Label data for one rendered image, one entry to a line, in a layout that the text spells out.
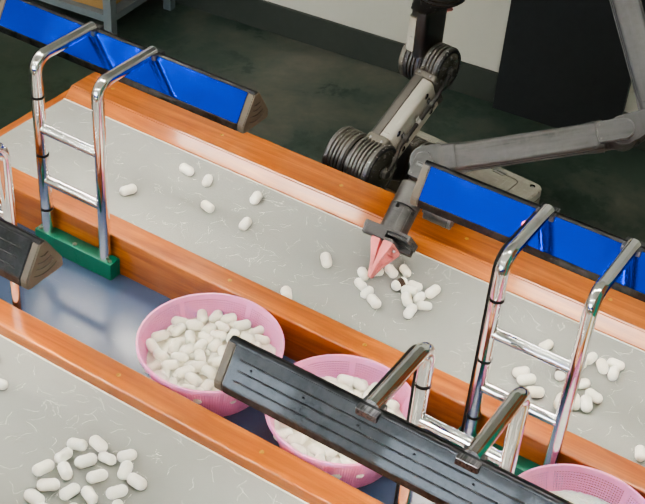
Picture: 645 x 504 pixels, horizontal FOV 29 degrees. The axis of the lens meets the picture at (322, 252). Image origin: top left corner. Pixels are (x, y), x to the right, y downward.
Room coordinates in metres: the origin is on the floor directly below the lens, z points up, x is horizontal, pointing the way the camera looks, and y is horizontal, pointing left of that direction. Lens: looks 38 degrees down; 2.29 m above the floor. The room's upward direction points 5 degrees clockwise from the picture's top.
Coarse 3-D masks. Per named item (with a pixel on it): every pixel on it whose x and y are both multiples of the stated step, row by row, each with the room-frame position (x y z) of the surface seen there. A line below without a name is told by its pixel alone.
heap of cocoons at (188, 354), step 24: (216, 312) 1.77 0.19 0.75; (168, 336) 1.70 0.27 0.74; (192, 336) 1.70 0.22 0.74; (216, 336) 1.71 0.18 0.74; (240, 336) 1.72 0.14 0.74; (264, 336) 1.72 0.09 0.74; (168, 360) 1.63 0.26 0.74; (192, 360) 1.66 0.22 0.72; (216, 360) 1.64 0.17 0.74; (192, 384) 1.59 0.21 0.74
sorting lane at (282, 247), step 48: (48, 144) 2.29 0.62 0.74; (144, 144) 2.32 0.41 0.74; (144, 192) 2.14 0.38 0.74; (192, 192) 2.16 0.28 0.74; (240, 192) 2.17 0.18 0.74; (192, 240) 1.99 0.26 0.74; (240, 240) 2.00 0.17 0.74; (288, 240) 2.02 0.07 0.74; (336, 240) 2.03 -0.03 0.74; (336, 288) 1.88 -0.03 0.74; (384, 288) 1.89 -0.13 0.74; (480, 288) 1.92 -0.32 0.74; (384, 336) 1.75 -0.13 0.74; (432, 336) 1.76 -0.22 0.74; (528, 336) 1.79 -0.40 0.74; (624, 384) 1.68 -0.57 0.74; (576, 432) 1.54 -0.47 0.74; (624, 432) 1.55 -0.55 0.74
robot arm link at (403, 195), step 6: (402, 180) 2.05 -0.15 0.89; (408, 180) 2.03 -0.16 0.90; (402, 186) 2.03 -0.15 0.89; (408, 186) 2.02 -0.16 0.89; (414, 186) 2.02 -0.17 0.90; (396, 192) 2.03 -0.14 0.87; (402, 192) 2.01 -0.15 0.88; (408, 192) 2.01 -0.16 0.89; (396, 198) 2.01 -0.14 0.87; (402, 198) 2.00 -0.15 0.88; (408, 198) 2.00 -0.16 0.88; (402, 204) 2.00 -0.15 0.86; (408, 204) 1.99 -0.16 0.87; (414, 210) 2.00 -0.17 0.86
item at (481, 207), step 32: (416, 192) 1.76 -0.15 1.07; (448, 192) 1.74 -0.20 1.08; (480, 192) 1.72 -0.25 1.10; (480, 224) 1.69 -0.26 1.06; (512, 224) 1.67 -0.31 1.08; (576, 224) 1.64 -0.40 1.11; (544, 256) 1.63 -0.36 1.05; (576, 256) 1.61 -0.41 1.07; (608, 256) 1.60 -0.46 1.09; (640, 256) 1.58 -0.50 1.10; (640, 288) 1.55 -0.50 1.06
